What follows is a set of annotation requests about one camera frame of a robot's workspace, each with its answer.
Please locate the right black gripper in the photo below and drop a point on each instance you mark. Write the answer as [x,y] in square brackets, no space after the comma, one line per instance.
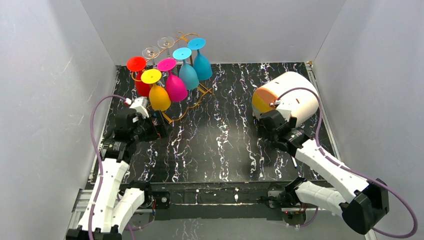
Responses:
[269,120]

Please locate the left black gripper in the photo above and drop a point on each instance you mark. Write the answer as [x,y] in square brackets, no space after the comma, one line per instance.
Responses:
[158,125]

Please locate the yellow wine glass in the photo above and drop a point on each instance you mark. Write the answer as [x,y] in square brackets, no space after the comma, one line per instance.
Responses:
[158,96]

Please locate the magenta wine glass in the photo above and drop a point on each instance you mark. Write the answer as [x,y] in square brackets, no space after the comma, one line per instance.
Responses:
[174,86]

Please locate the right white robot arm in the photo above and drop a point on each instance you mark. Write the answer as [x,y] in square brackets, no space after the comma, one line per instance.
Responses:
[361,203]

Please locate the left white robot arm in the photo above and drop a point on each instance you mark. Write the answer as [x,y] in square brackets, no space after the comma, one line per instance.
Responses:
[106,217]

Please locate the light blue wine glass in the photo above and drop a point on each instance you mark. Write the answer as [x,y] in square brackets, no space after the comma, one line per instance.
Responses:
[186,72]

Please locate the red wine glass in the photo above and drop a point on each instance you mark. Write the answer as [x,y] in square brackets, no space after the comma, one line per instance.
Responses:
[136,65]

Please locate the clear wine glass front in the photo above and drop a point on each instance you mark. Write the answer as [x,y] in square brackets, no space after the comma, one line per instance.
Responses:
[150,53]

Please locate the clear wine glass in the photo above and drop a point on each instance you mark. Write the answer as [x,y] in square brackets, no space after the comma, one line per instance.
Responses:
[150,53]
[166,43]

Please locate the teal blue wine glass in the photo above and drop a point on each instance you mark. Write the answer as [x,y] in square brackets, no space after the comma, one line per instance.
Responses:
[201,64]

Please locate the clear wine glass rear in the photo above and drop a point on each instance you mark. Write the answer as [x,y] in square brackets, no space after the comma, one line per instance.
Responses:
[166,43]

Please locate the white cylindrical drawer box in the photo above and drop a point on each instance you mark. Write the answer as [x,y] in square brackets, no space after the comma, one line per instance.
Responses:
[288,86]

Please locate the blue white marker pen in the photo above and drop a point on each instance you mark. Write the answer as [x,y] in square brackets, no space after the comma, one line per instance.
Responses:
[294,162]

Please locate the black marble pattern mat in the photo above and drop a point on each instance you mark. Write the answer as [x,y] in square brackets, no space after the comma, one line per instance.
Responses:
[213,137]

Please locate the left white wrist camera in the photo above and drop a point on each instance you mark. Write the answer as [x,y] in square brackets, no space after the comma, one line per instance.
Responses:
[140,105]

